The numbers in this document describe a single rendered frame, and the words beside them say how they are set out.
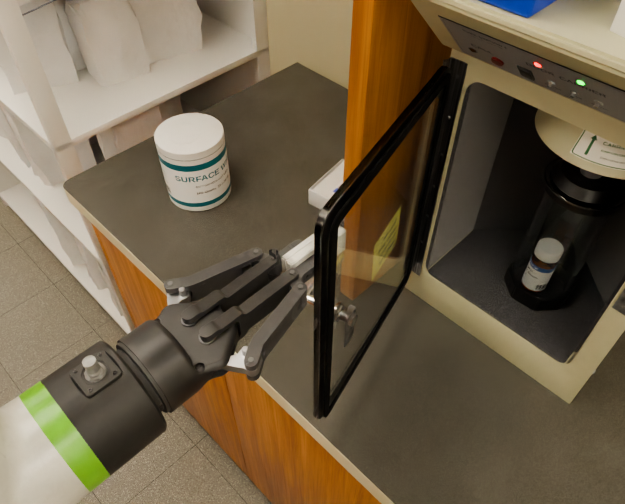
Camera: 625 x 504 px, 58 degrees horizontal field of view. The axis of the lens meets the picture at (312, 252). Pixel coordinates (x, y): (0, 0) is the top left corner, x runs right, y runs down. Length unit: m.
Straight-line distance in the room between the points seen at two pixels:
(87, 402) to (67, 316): 1.86
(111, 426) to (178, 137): 0.73
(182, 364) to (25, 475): 0.13
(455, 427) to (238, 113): 0.89
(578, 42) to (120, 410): 0.45
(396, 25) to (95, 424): 0.52
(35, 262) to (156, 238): 1.46
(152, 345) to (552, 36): 0.41
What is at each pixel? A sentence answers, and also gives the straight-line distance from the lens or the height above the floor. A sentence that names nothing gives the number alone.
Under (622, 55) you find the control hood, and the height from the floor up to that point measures 1.51.
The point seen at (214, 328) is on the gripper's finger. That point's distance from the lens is 0.49.
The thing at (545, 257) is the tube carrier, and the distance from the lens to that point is 0.86.
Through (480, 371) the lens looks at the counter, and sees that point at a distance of 0.95.
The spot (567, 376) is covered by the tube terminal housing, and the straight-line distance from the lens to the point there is 0.92.
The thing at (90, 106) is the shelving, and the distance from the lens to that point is 1.56.
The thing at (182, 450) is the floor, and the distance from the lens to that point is 1.91.
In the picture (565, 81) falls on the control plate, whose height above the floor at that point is 1.45.
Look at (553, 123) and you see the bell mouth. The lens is 0.73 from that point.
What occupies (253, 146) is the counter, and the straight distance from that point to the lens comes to 1.30.
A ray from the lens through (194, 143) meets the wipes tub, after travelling 1.08.
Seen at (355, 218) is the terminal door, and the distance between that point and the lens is 0.56.
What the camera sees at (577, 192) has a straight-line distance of 0.79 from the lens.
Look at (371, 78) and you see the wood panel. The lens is 0.70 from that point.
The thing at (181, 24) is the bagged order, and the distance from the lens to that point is 1.66.
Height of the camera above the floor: 1.73
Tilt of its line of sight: 48 degrees down
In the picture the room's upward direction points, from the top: straight up
